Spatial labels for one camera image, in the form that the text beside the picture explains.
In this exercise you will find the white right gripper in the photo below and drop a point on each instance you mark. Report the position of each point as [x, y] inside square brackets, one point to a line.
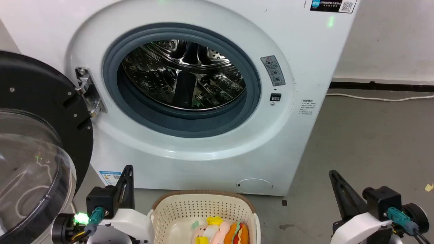
[359, 228]

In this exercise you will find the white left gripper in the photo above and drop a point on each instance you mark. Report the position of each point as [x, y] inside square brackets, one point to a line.
[130, 225]

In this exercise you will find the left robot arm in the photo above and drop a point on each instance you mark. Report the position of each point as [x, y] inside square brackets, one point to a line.
[64, 228]

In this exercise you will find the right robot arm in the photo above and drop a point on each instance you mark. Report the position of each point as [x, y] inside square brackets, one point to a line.
[416, 217]

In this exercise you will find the white front-load washing machine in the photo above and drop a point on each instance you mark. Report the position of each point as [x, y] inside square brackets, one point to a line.
[210, 162]

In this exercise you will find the blue energy label sticker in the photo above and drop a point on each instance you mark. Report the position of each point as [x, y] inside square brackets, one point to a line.
[111, 177]

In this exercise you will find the cream plastic laundry basket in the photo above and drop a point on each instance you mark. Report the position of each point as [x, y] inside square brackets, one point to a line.
[176, 213]

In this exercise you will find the yellow tape scrap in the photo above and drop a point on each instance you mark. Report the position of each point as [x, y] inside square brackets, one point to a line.
[429, 186]

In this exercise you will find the grey rubber door gasket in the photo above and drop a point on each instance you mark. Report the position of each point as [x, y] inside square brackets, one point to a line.
[183, 123]

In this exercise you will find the pink and yellow plush toy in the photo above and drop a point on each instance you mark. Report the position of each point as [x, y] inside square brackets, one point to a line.
[208, 232]

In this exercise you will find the oval filter cover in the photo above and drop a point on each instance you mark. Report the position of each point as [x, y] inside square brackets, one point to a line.
[254, 186]

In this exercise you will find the small text sticker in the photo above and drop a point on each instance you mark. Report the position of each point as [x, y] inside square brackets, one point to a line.
[307, 107]

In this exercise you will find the metal door hinge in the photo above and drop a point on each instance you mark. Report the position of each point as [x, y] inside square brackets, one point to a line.
[89, 90]

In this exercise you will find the black baseboard strip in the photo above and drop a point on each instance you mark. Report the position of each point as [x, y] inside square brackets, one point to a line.
[383, 86]

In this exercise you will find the black door latch socket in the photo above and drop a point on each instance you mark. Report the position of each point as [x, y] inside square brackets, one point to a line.
[275, 97]

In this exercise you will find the stainless steel washer drum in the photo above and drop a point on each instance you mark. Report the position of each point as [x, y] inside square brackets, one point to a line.
[183, 78]

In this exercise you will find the black round washer door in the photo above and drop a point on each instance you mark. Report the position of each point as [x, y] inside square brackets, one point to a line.
[30, 101]

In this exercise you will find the grey warning sticker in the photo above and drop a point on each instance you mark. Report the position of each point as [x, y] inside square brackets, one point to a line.
[273, 70]

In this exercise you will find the black QR code sticker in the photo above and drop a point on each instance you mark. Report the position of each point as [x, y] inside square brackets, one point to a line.
[333, 5]

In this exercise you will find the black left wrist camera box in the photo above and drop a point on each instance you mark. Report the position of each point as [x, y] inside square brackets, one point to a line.
[101, 200]

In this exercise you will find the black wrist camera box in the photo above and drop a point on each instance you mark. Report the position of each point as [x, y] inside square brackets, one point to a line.
[383, 201]
[101, 200]

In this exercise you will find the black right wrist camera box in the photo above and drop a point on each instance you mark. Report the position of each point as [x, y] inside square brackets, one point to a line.
[383, 201]

